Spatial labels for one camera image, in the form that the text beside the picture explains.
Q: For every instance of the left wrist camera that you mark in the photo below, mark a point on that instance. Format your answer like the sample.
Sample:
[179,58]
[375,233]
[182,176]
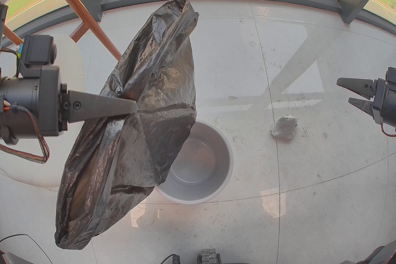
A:
[37,49]

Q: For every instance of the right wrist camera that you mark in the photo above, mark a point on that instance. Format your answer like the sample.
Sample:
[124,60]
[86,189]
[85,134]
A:
[391,75]

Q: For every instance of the wooden chair with cream cushions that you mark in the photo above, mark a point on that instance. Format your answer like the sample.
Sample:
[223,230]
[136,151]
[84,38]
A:
[72,61]

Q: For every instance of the pale grey trash bin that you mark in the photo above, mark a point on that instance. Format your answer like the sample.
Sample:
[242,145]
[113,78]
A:
[204,160]

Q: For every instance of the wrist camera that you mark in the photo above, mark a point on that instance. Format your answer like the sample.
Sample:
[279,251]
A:
[37,49]
[391,75]

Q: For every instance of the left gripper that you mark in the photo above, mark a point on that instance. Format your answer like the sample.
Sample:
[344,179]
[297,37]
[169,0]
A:
[46,102]

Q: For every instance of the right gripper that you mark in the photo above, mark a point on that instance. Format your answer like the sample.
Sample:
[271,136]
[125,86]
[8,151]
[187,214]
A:
[386,105]

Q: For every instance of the black plastic bag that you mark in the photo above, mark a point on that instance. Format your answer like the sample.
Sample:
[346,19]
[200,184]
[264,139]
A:
[161,86]

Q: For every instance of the crumpled white paper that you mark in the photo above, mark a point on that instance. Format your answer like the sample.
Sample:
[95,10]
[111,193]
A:
[284,128]

